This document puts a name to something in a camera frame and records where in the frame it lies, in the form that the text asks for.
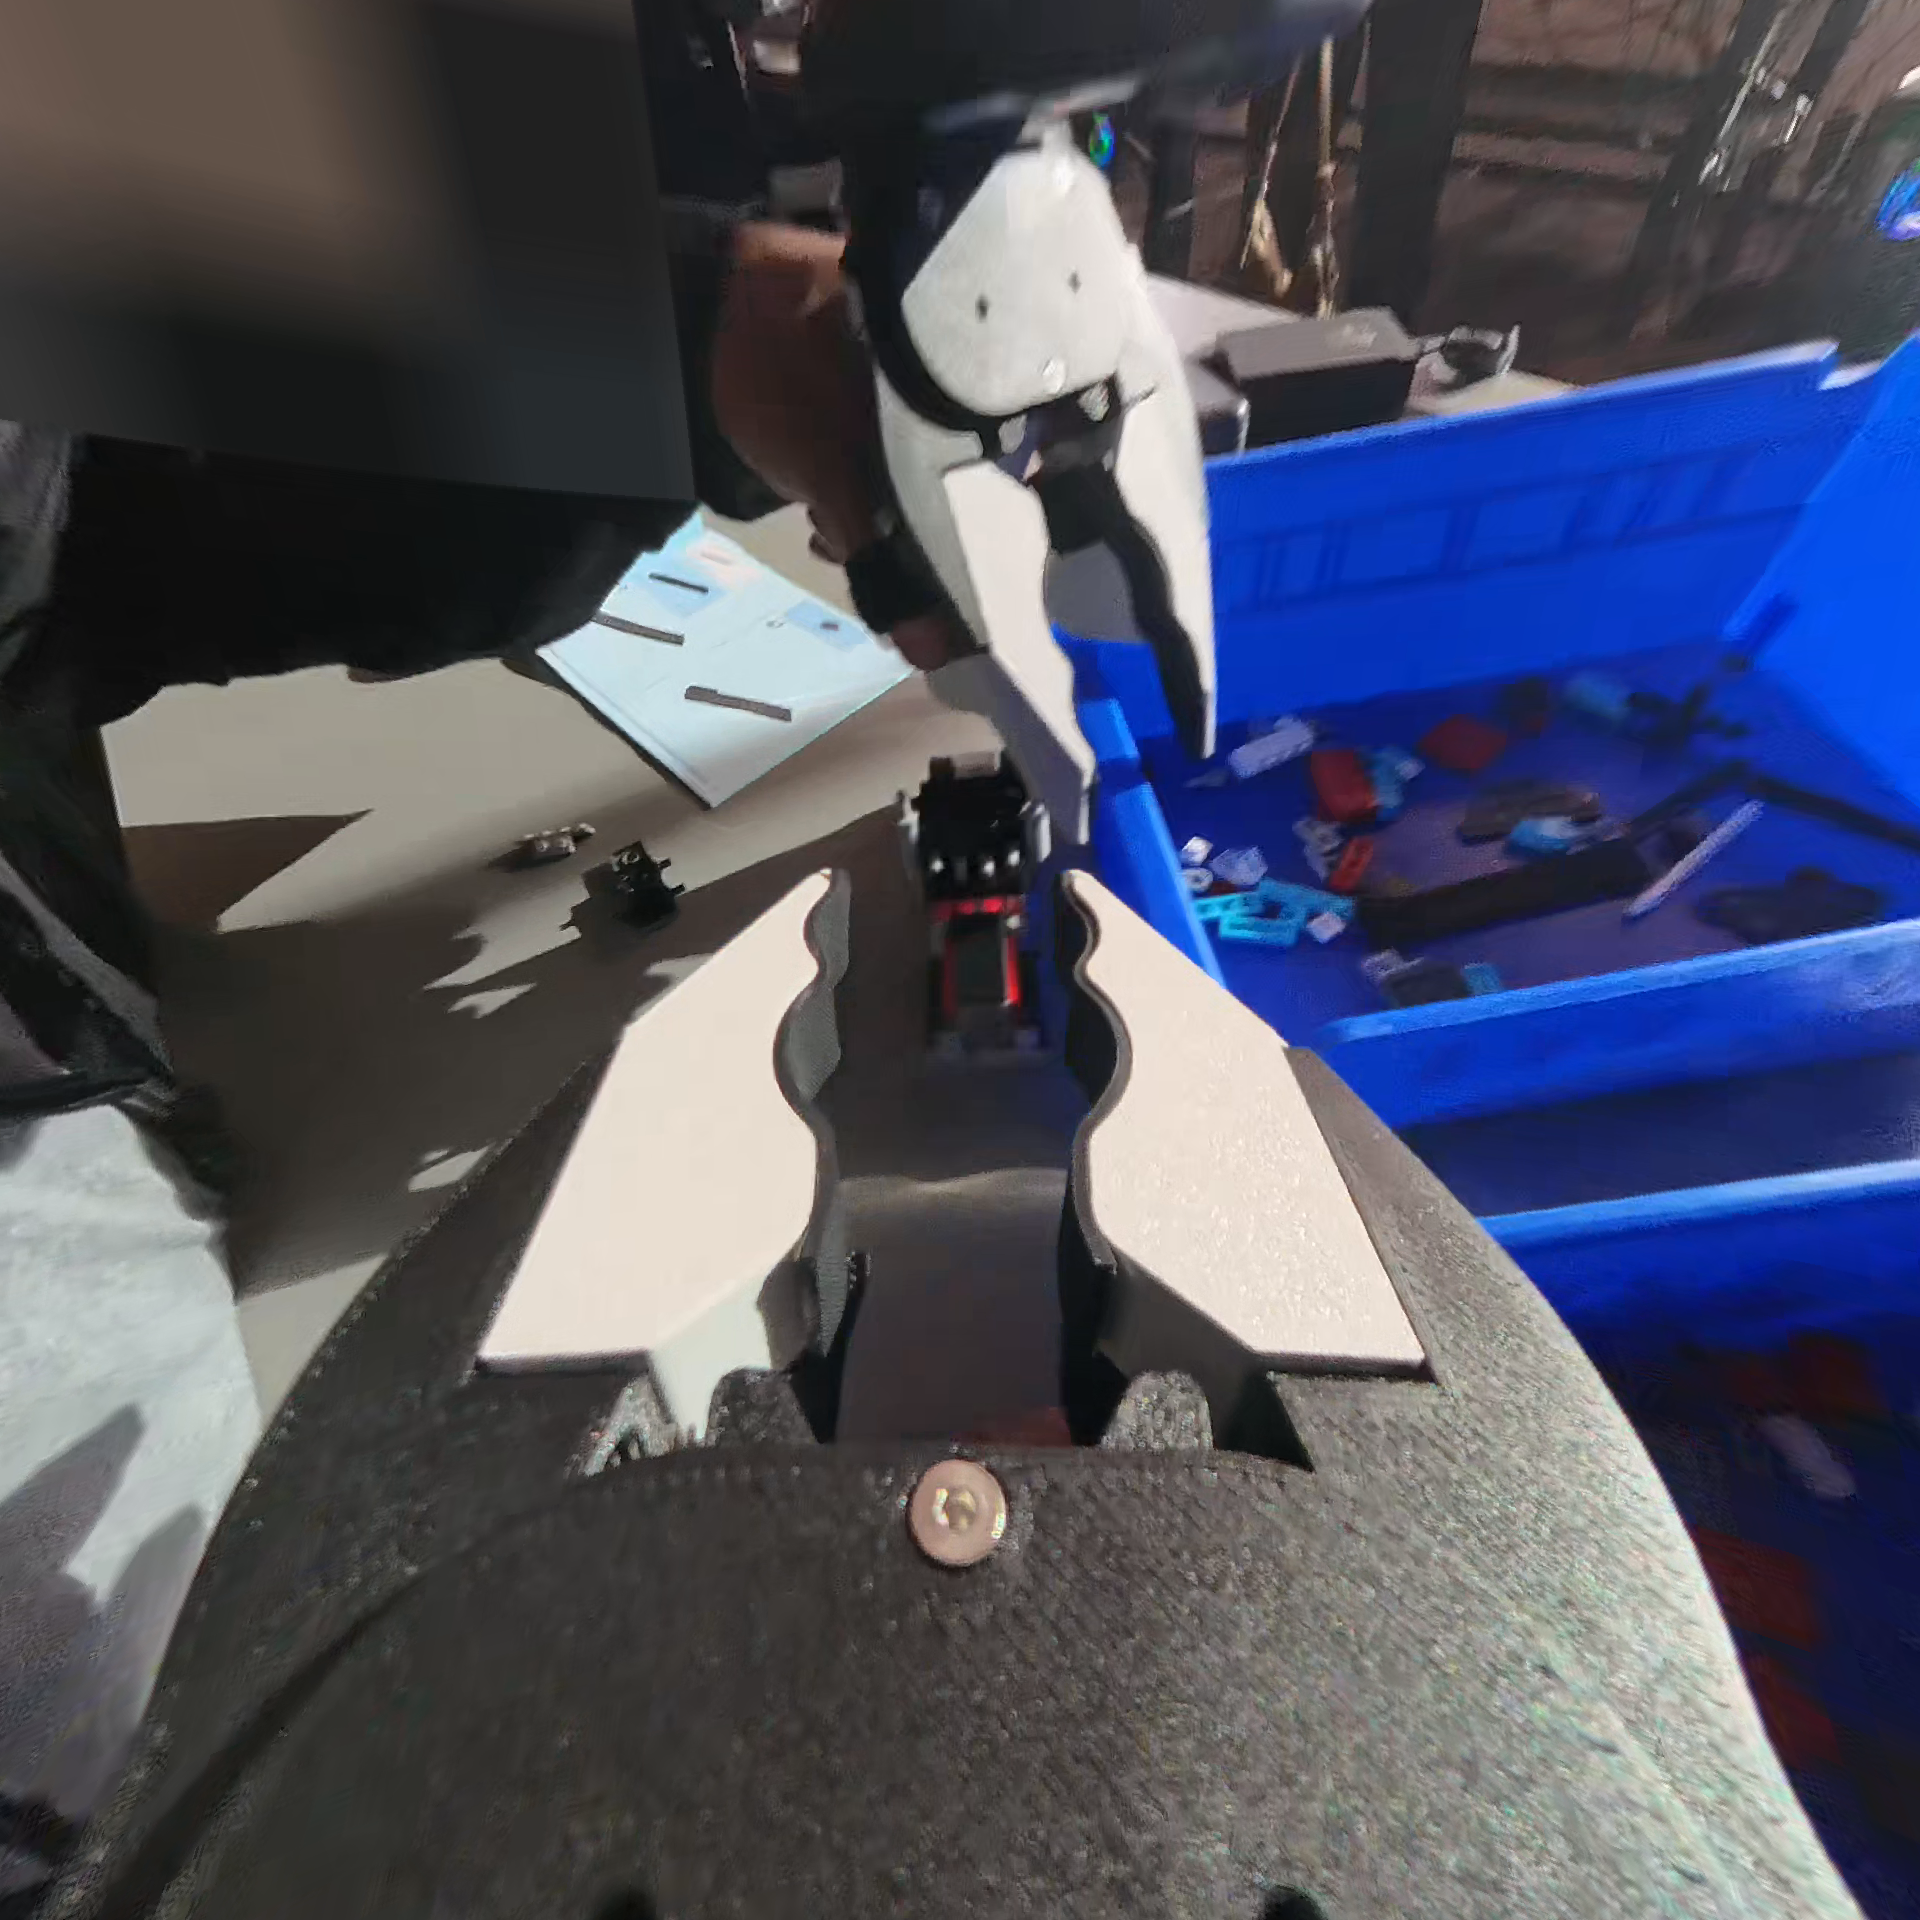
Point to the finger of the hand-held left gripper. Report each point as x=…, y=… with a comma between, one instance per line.
x=998, y=599
x=1177, y=494

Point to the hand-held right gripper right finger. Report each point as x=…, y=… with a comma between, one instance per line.
x=1245, y=1184

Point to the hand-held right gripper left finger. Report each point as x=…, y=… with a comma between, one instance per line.
x=676, y=1172

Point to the black red toy brick truck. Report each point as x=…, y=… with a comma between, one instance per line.
x=974, y=902

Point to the person's left forearm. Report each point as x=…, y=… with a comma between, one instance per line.
x=375, y=585

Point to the person's left hand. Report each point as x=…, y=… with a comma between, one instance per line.
x=797, y=389

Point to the light grey table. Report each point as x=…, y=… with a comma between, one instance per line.
x=1185, y=323

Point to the black box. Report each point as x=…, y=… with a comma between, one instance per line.
x=1319, y=376

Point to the large blue plastic bin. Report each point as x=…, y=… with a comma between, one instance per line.
x=1424, y=494

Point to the pile of loose toy bricks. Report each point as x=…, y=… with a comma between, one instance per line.
x=1260, y=916

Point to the small black brick piece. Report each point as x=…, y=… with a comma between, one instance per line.
x=635, y=886

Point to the light blue instruction sheet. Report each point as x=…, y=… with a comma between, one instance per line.
x=705, y=661

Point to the small grey brick piece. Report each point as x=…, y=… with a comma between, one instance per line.
x=551, y=847

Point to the long black brick plate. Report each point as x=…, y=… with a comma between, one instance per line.
x=1501, y=897

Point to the person's grey garment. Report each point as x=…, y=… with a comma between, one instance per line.
x=105, y=1350

